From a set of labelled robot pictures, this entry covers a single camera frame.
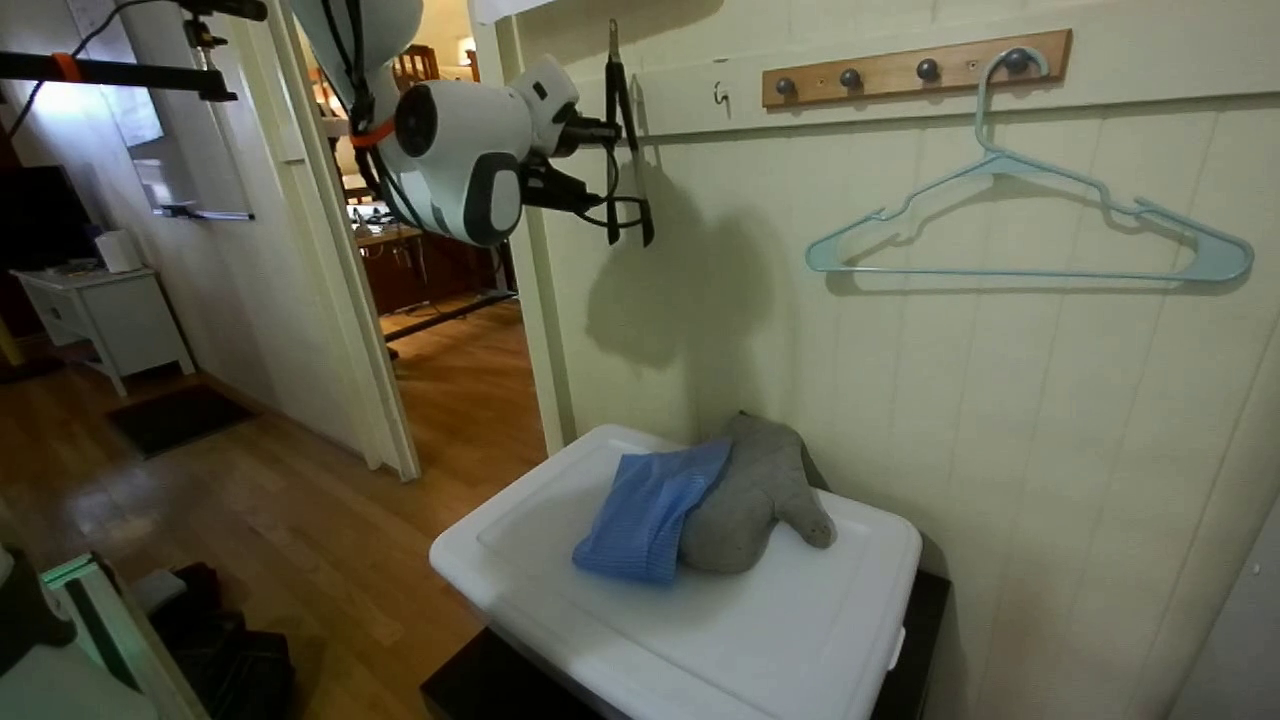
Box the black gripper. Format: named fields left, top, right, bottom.
left=520, top=152, right=653, bottom=227

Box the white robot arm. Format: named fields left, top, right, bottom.
left=285, top=0, right=655, bottom=249

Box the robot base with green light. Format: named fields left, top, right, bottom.
left=0, top=547, right=208, bottom=720

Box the wooden kitchen counter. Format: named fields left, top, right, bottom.
left=357, top=225, right=500, bottom=314

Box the blue cloth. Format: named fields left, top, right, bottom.
left=571, top=440, right=732, bottom=584

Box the grey oven mitt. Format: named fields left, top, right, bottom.
left=681, top=413, right=837, bottom=578

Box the dark floor mat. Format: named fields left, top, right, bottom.
left=106, top=383, right=247, bottom=457

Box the white side cabinet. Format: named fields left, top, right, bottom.
left=18, top=269, right=196, bottom=397

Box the light blue plastic hanger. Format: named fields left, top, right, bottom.
left=802, top=46, right=1256, bottom=291

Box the white wall hook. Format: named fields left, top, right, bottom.
left=711, top=68, right=732, bottom=118

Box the wooden coat peg rail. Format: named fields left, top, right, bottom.
left=758, top=29, right=1073, bottom=111

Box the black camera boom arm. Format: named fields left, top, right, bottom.
left=0, top=52, right=235, bottom=101

